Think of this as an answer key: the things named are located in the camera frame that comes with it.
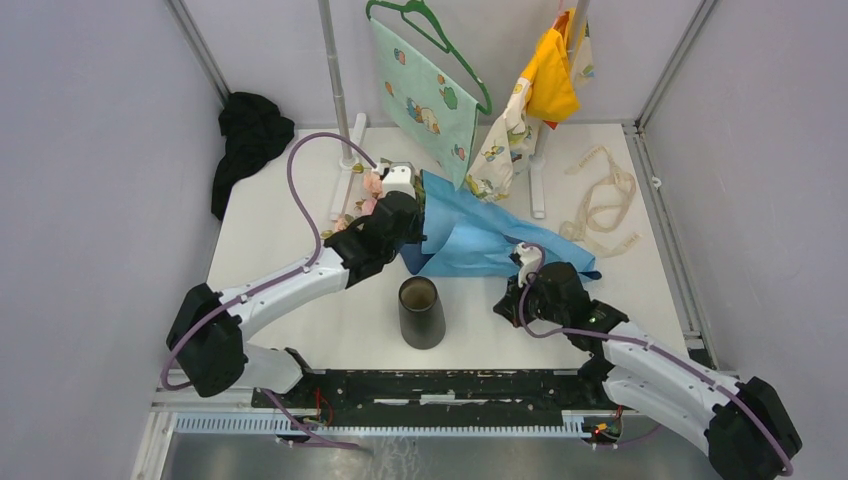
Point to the yellow cream patterned garment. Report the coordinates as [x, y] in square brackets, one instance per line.
[544, 95]

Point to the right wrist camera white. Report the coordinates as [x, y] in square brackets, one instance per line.
[529, 258]

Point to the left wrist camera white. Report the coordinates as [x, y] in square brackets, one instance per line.
[398, 177]

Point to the white cable duct strip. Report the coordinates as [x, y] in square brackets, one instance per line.
[275, 423]

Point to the green hanger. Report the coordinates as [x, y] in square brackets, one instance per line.
[442, 41]

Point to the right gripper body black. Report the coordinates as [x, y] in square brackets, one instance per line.
[540, 309]

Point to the mint green patterned towel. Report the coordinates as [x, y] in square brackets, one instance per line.
[426, 103]

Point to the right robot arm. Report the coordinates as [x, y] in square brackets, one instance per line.
[742, 427]

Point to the dark blue wrapping paper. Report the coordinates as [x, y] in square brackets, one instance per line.
[413, 258]

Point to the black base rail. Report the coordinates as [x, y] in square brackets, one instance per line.
[442, 398]

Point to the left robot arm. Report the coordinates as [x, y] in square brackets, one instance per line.
[209, 337]

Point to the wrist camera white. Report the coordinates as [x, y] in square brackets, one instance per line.
[529, 258]
[398, 177]

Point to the black cloth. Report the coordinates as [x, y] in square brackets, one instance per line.
[256, 132]

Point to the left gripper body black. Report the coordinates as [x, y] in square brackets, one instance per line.
[415, 234]

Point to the pink flower bouquet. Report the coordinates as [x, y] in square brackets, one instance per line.
[365, 192]

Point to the black vase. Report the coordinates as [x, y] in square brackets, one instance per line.
[421, 316]

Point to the light blue wrapping paper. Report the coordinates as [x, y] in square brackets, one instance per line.
[466, 237]

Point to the cream ribbon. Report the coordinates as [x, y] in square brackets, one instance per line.
[603, 207]

